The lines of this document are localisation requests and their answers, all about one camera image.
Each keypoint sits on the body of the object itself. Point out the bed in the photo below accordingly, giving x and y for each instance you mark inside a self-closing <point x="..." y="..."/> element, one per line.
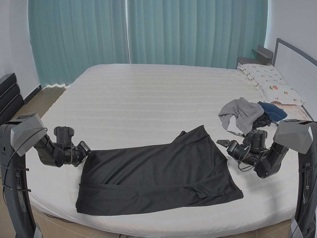
<point x="153" y="103"/>

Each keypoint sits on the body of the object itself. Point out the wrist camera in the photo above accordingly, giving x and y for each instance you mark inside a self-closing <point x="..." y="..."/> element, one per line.
<point x="247" y="140"/>
<point x="72" y="132"/>

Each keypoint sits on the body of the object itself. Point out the black T-shirt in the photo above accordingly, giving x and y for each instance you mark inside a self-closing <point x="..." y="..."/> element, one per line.
<point x="148" y="177"/>

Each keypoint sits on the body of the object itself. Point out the pile of clothes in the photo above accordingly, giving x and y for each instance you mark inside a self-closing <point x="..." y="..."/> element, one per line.
<point x="245" y="110"/>

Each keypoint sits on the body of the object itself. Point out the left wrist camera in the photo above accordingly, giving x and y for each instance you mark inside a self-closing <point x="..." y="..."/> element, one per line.
<point x="72" y="132"/>

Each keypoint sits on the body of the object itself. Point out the blue-green curtain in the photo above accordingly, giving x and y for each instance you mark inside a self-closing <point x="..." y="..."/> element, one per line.
<point x="195" y="21"/>
<point x="79" y="31"/>

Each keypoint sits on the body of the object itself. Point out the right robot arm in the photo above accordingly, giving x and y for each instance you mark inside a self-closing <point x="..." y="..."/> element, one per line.
<point x="294" y="135"/>

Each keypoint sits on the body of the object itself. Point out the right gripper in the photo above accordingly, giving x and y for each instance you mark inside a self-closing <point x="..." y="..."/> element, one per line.
<point x="236" y="150"/>

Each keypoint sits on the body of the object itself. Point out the white printed pillow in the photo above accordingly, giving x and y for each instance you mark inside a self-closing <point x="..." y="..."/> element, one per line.
<point x="270" y="80"/>

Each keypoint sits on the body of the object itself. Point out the grey bedside table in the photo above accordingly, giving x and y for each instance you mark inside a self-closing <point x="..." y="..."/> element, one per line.
<point x="257" y="56"/>

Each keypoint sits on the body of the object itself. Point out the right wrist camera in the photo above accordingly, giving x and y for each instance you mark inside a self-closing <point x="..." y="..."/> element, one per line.
<point x="247" y="140"/>

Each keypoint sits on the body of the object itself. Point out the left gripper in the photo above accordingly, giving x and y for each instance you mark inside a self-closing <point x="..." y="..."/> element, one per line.
<point x="81" y="152"/>

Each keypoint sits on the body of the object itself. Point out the black chest of drawers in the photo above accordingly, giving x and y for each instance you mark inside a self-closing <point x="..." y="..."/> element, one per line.
<point x="10" y="93"/>

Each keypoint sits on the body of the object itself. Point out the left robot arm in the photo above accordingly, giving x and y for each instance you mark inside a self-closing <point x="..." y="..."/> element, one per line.
<point x="22" y="132"/>

